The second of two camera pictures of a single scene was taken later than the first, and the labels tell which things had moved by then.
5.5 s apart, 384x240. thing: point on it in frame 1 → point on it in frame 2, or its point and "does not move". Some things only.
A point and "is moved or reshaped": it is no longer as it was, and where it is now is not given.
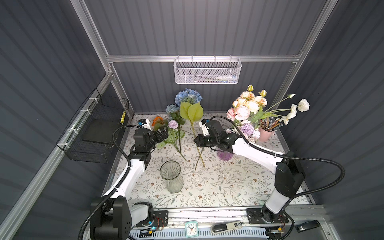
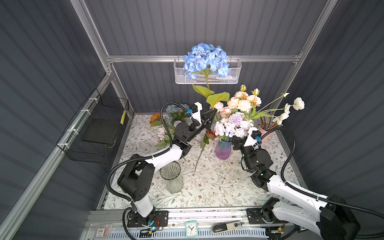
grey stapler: [223, 227] does not move
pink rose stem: [240, 113] → [225, 111]
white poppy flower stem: [303, 105] is moved or reshaped
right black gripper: [200, 141] → [238, 142]
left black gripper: [163, 133] → [206, 116]
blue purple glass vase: [224, 155] does not move
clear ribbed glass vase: [170, 170] does not move
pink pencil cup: [264, 136] does not move
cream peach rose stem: [260, 100] → [255, 100]
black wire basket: [89, 136] does not move
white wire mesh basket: [207, 70] does not move
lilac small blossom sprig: [247, 129] is moved or reshaped
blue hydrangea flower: [190, 109] → [204, 58]
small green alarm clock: [191, 227] does not move
